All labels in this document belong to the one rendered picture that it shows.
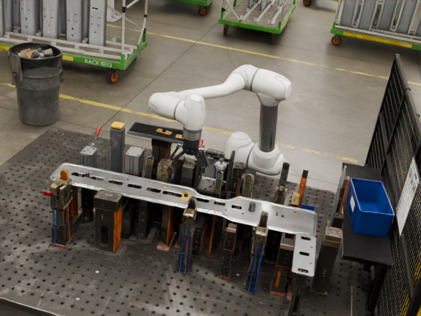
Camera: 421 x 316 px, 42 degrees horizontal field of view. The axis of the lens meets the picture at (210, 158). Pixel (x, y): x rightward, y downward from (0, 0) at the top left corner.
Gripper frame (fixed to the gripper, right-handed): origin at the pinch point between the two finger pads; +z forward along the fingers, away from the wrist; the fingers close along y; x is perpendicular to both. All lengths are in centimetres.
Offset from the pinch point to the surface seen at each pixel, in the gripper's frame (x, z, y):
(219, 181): -12.6, 8.5, -14.6
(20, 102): -219, 91, 213
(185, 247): 20.9, 28.7, -6.5
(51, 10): -392, 49, 263
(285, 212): -4, 13, -51
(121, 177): -5.8, 13.5, 36.2
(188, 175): -15.5, 10.7, 2.8
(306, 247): 21, 13, -63
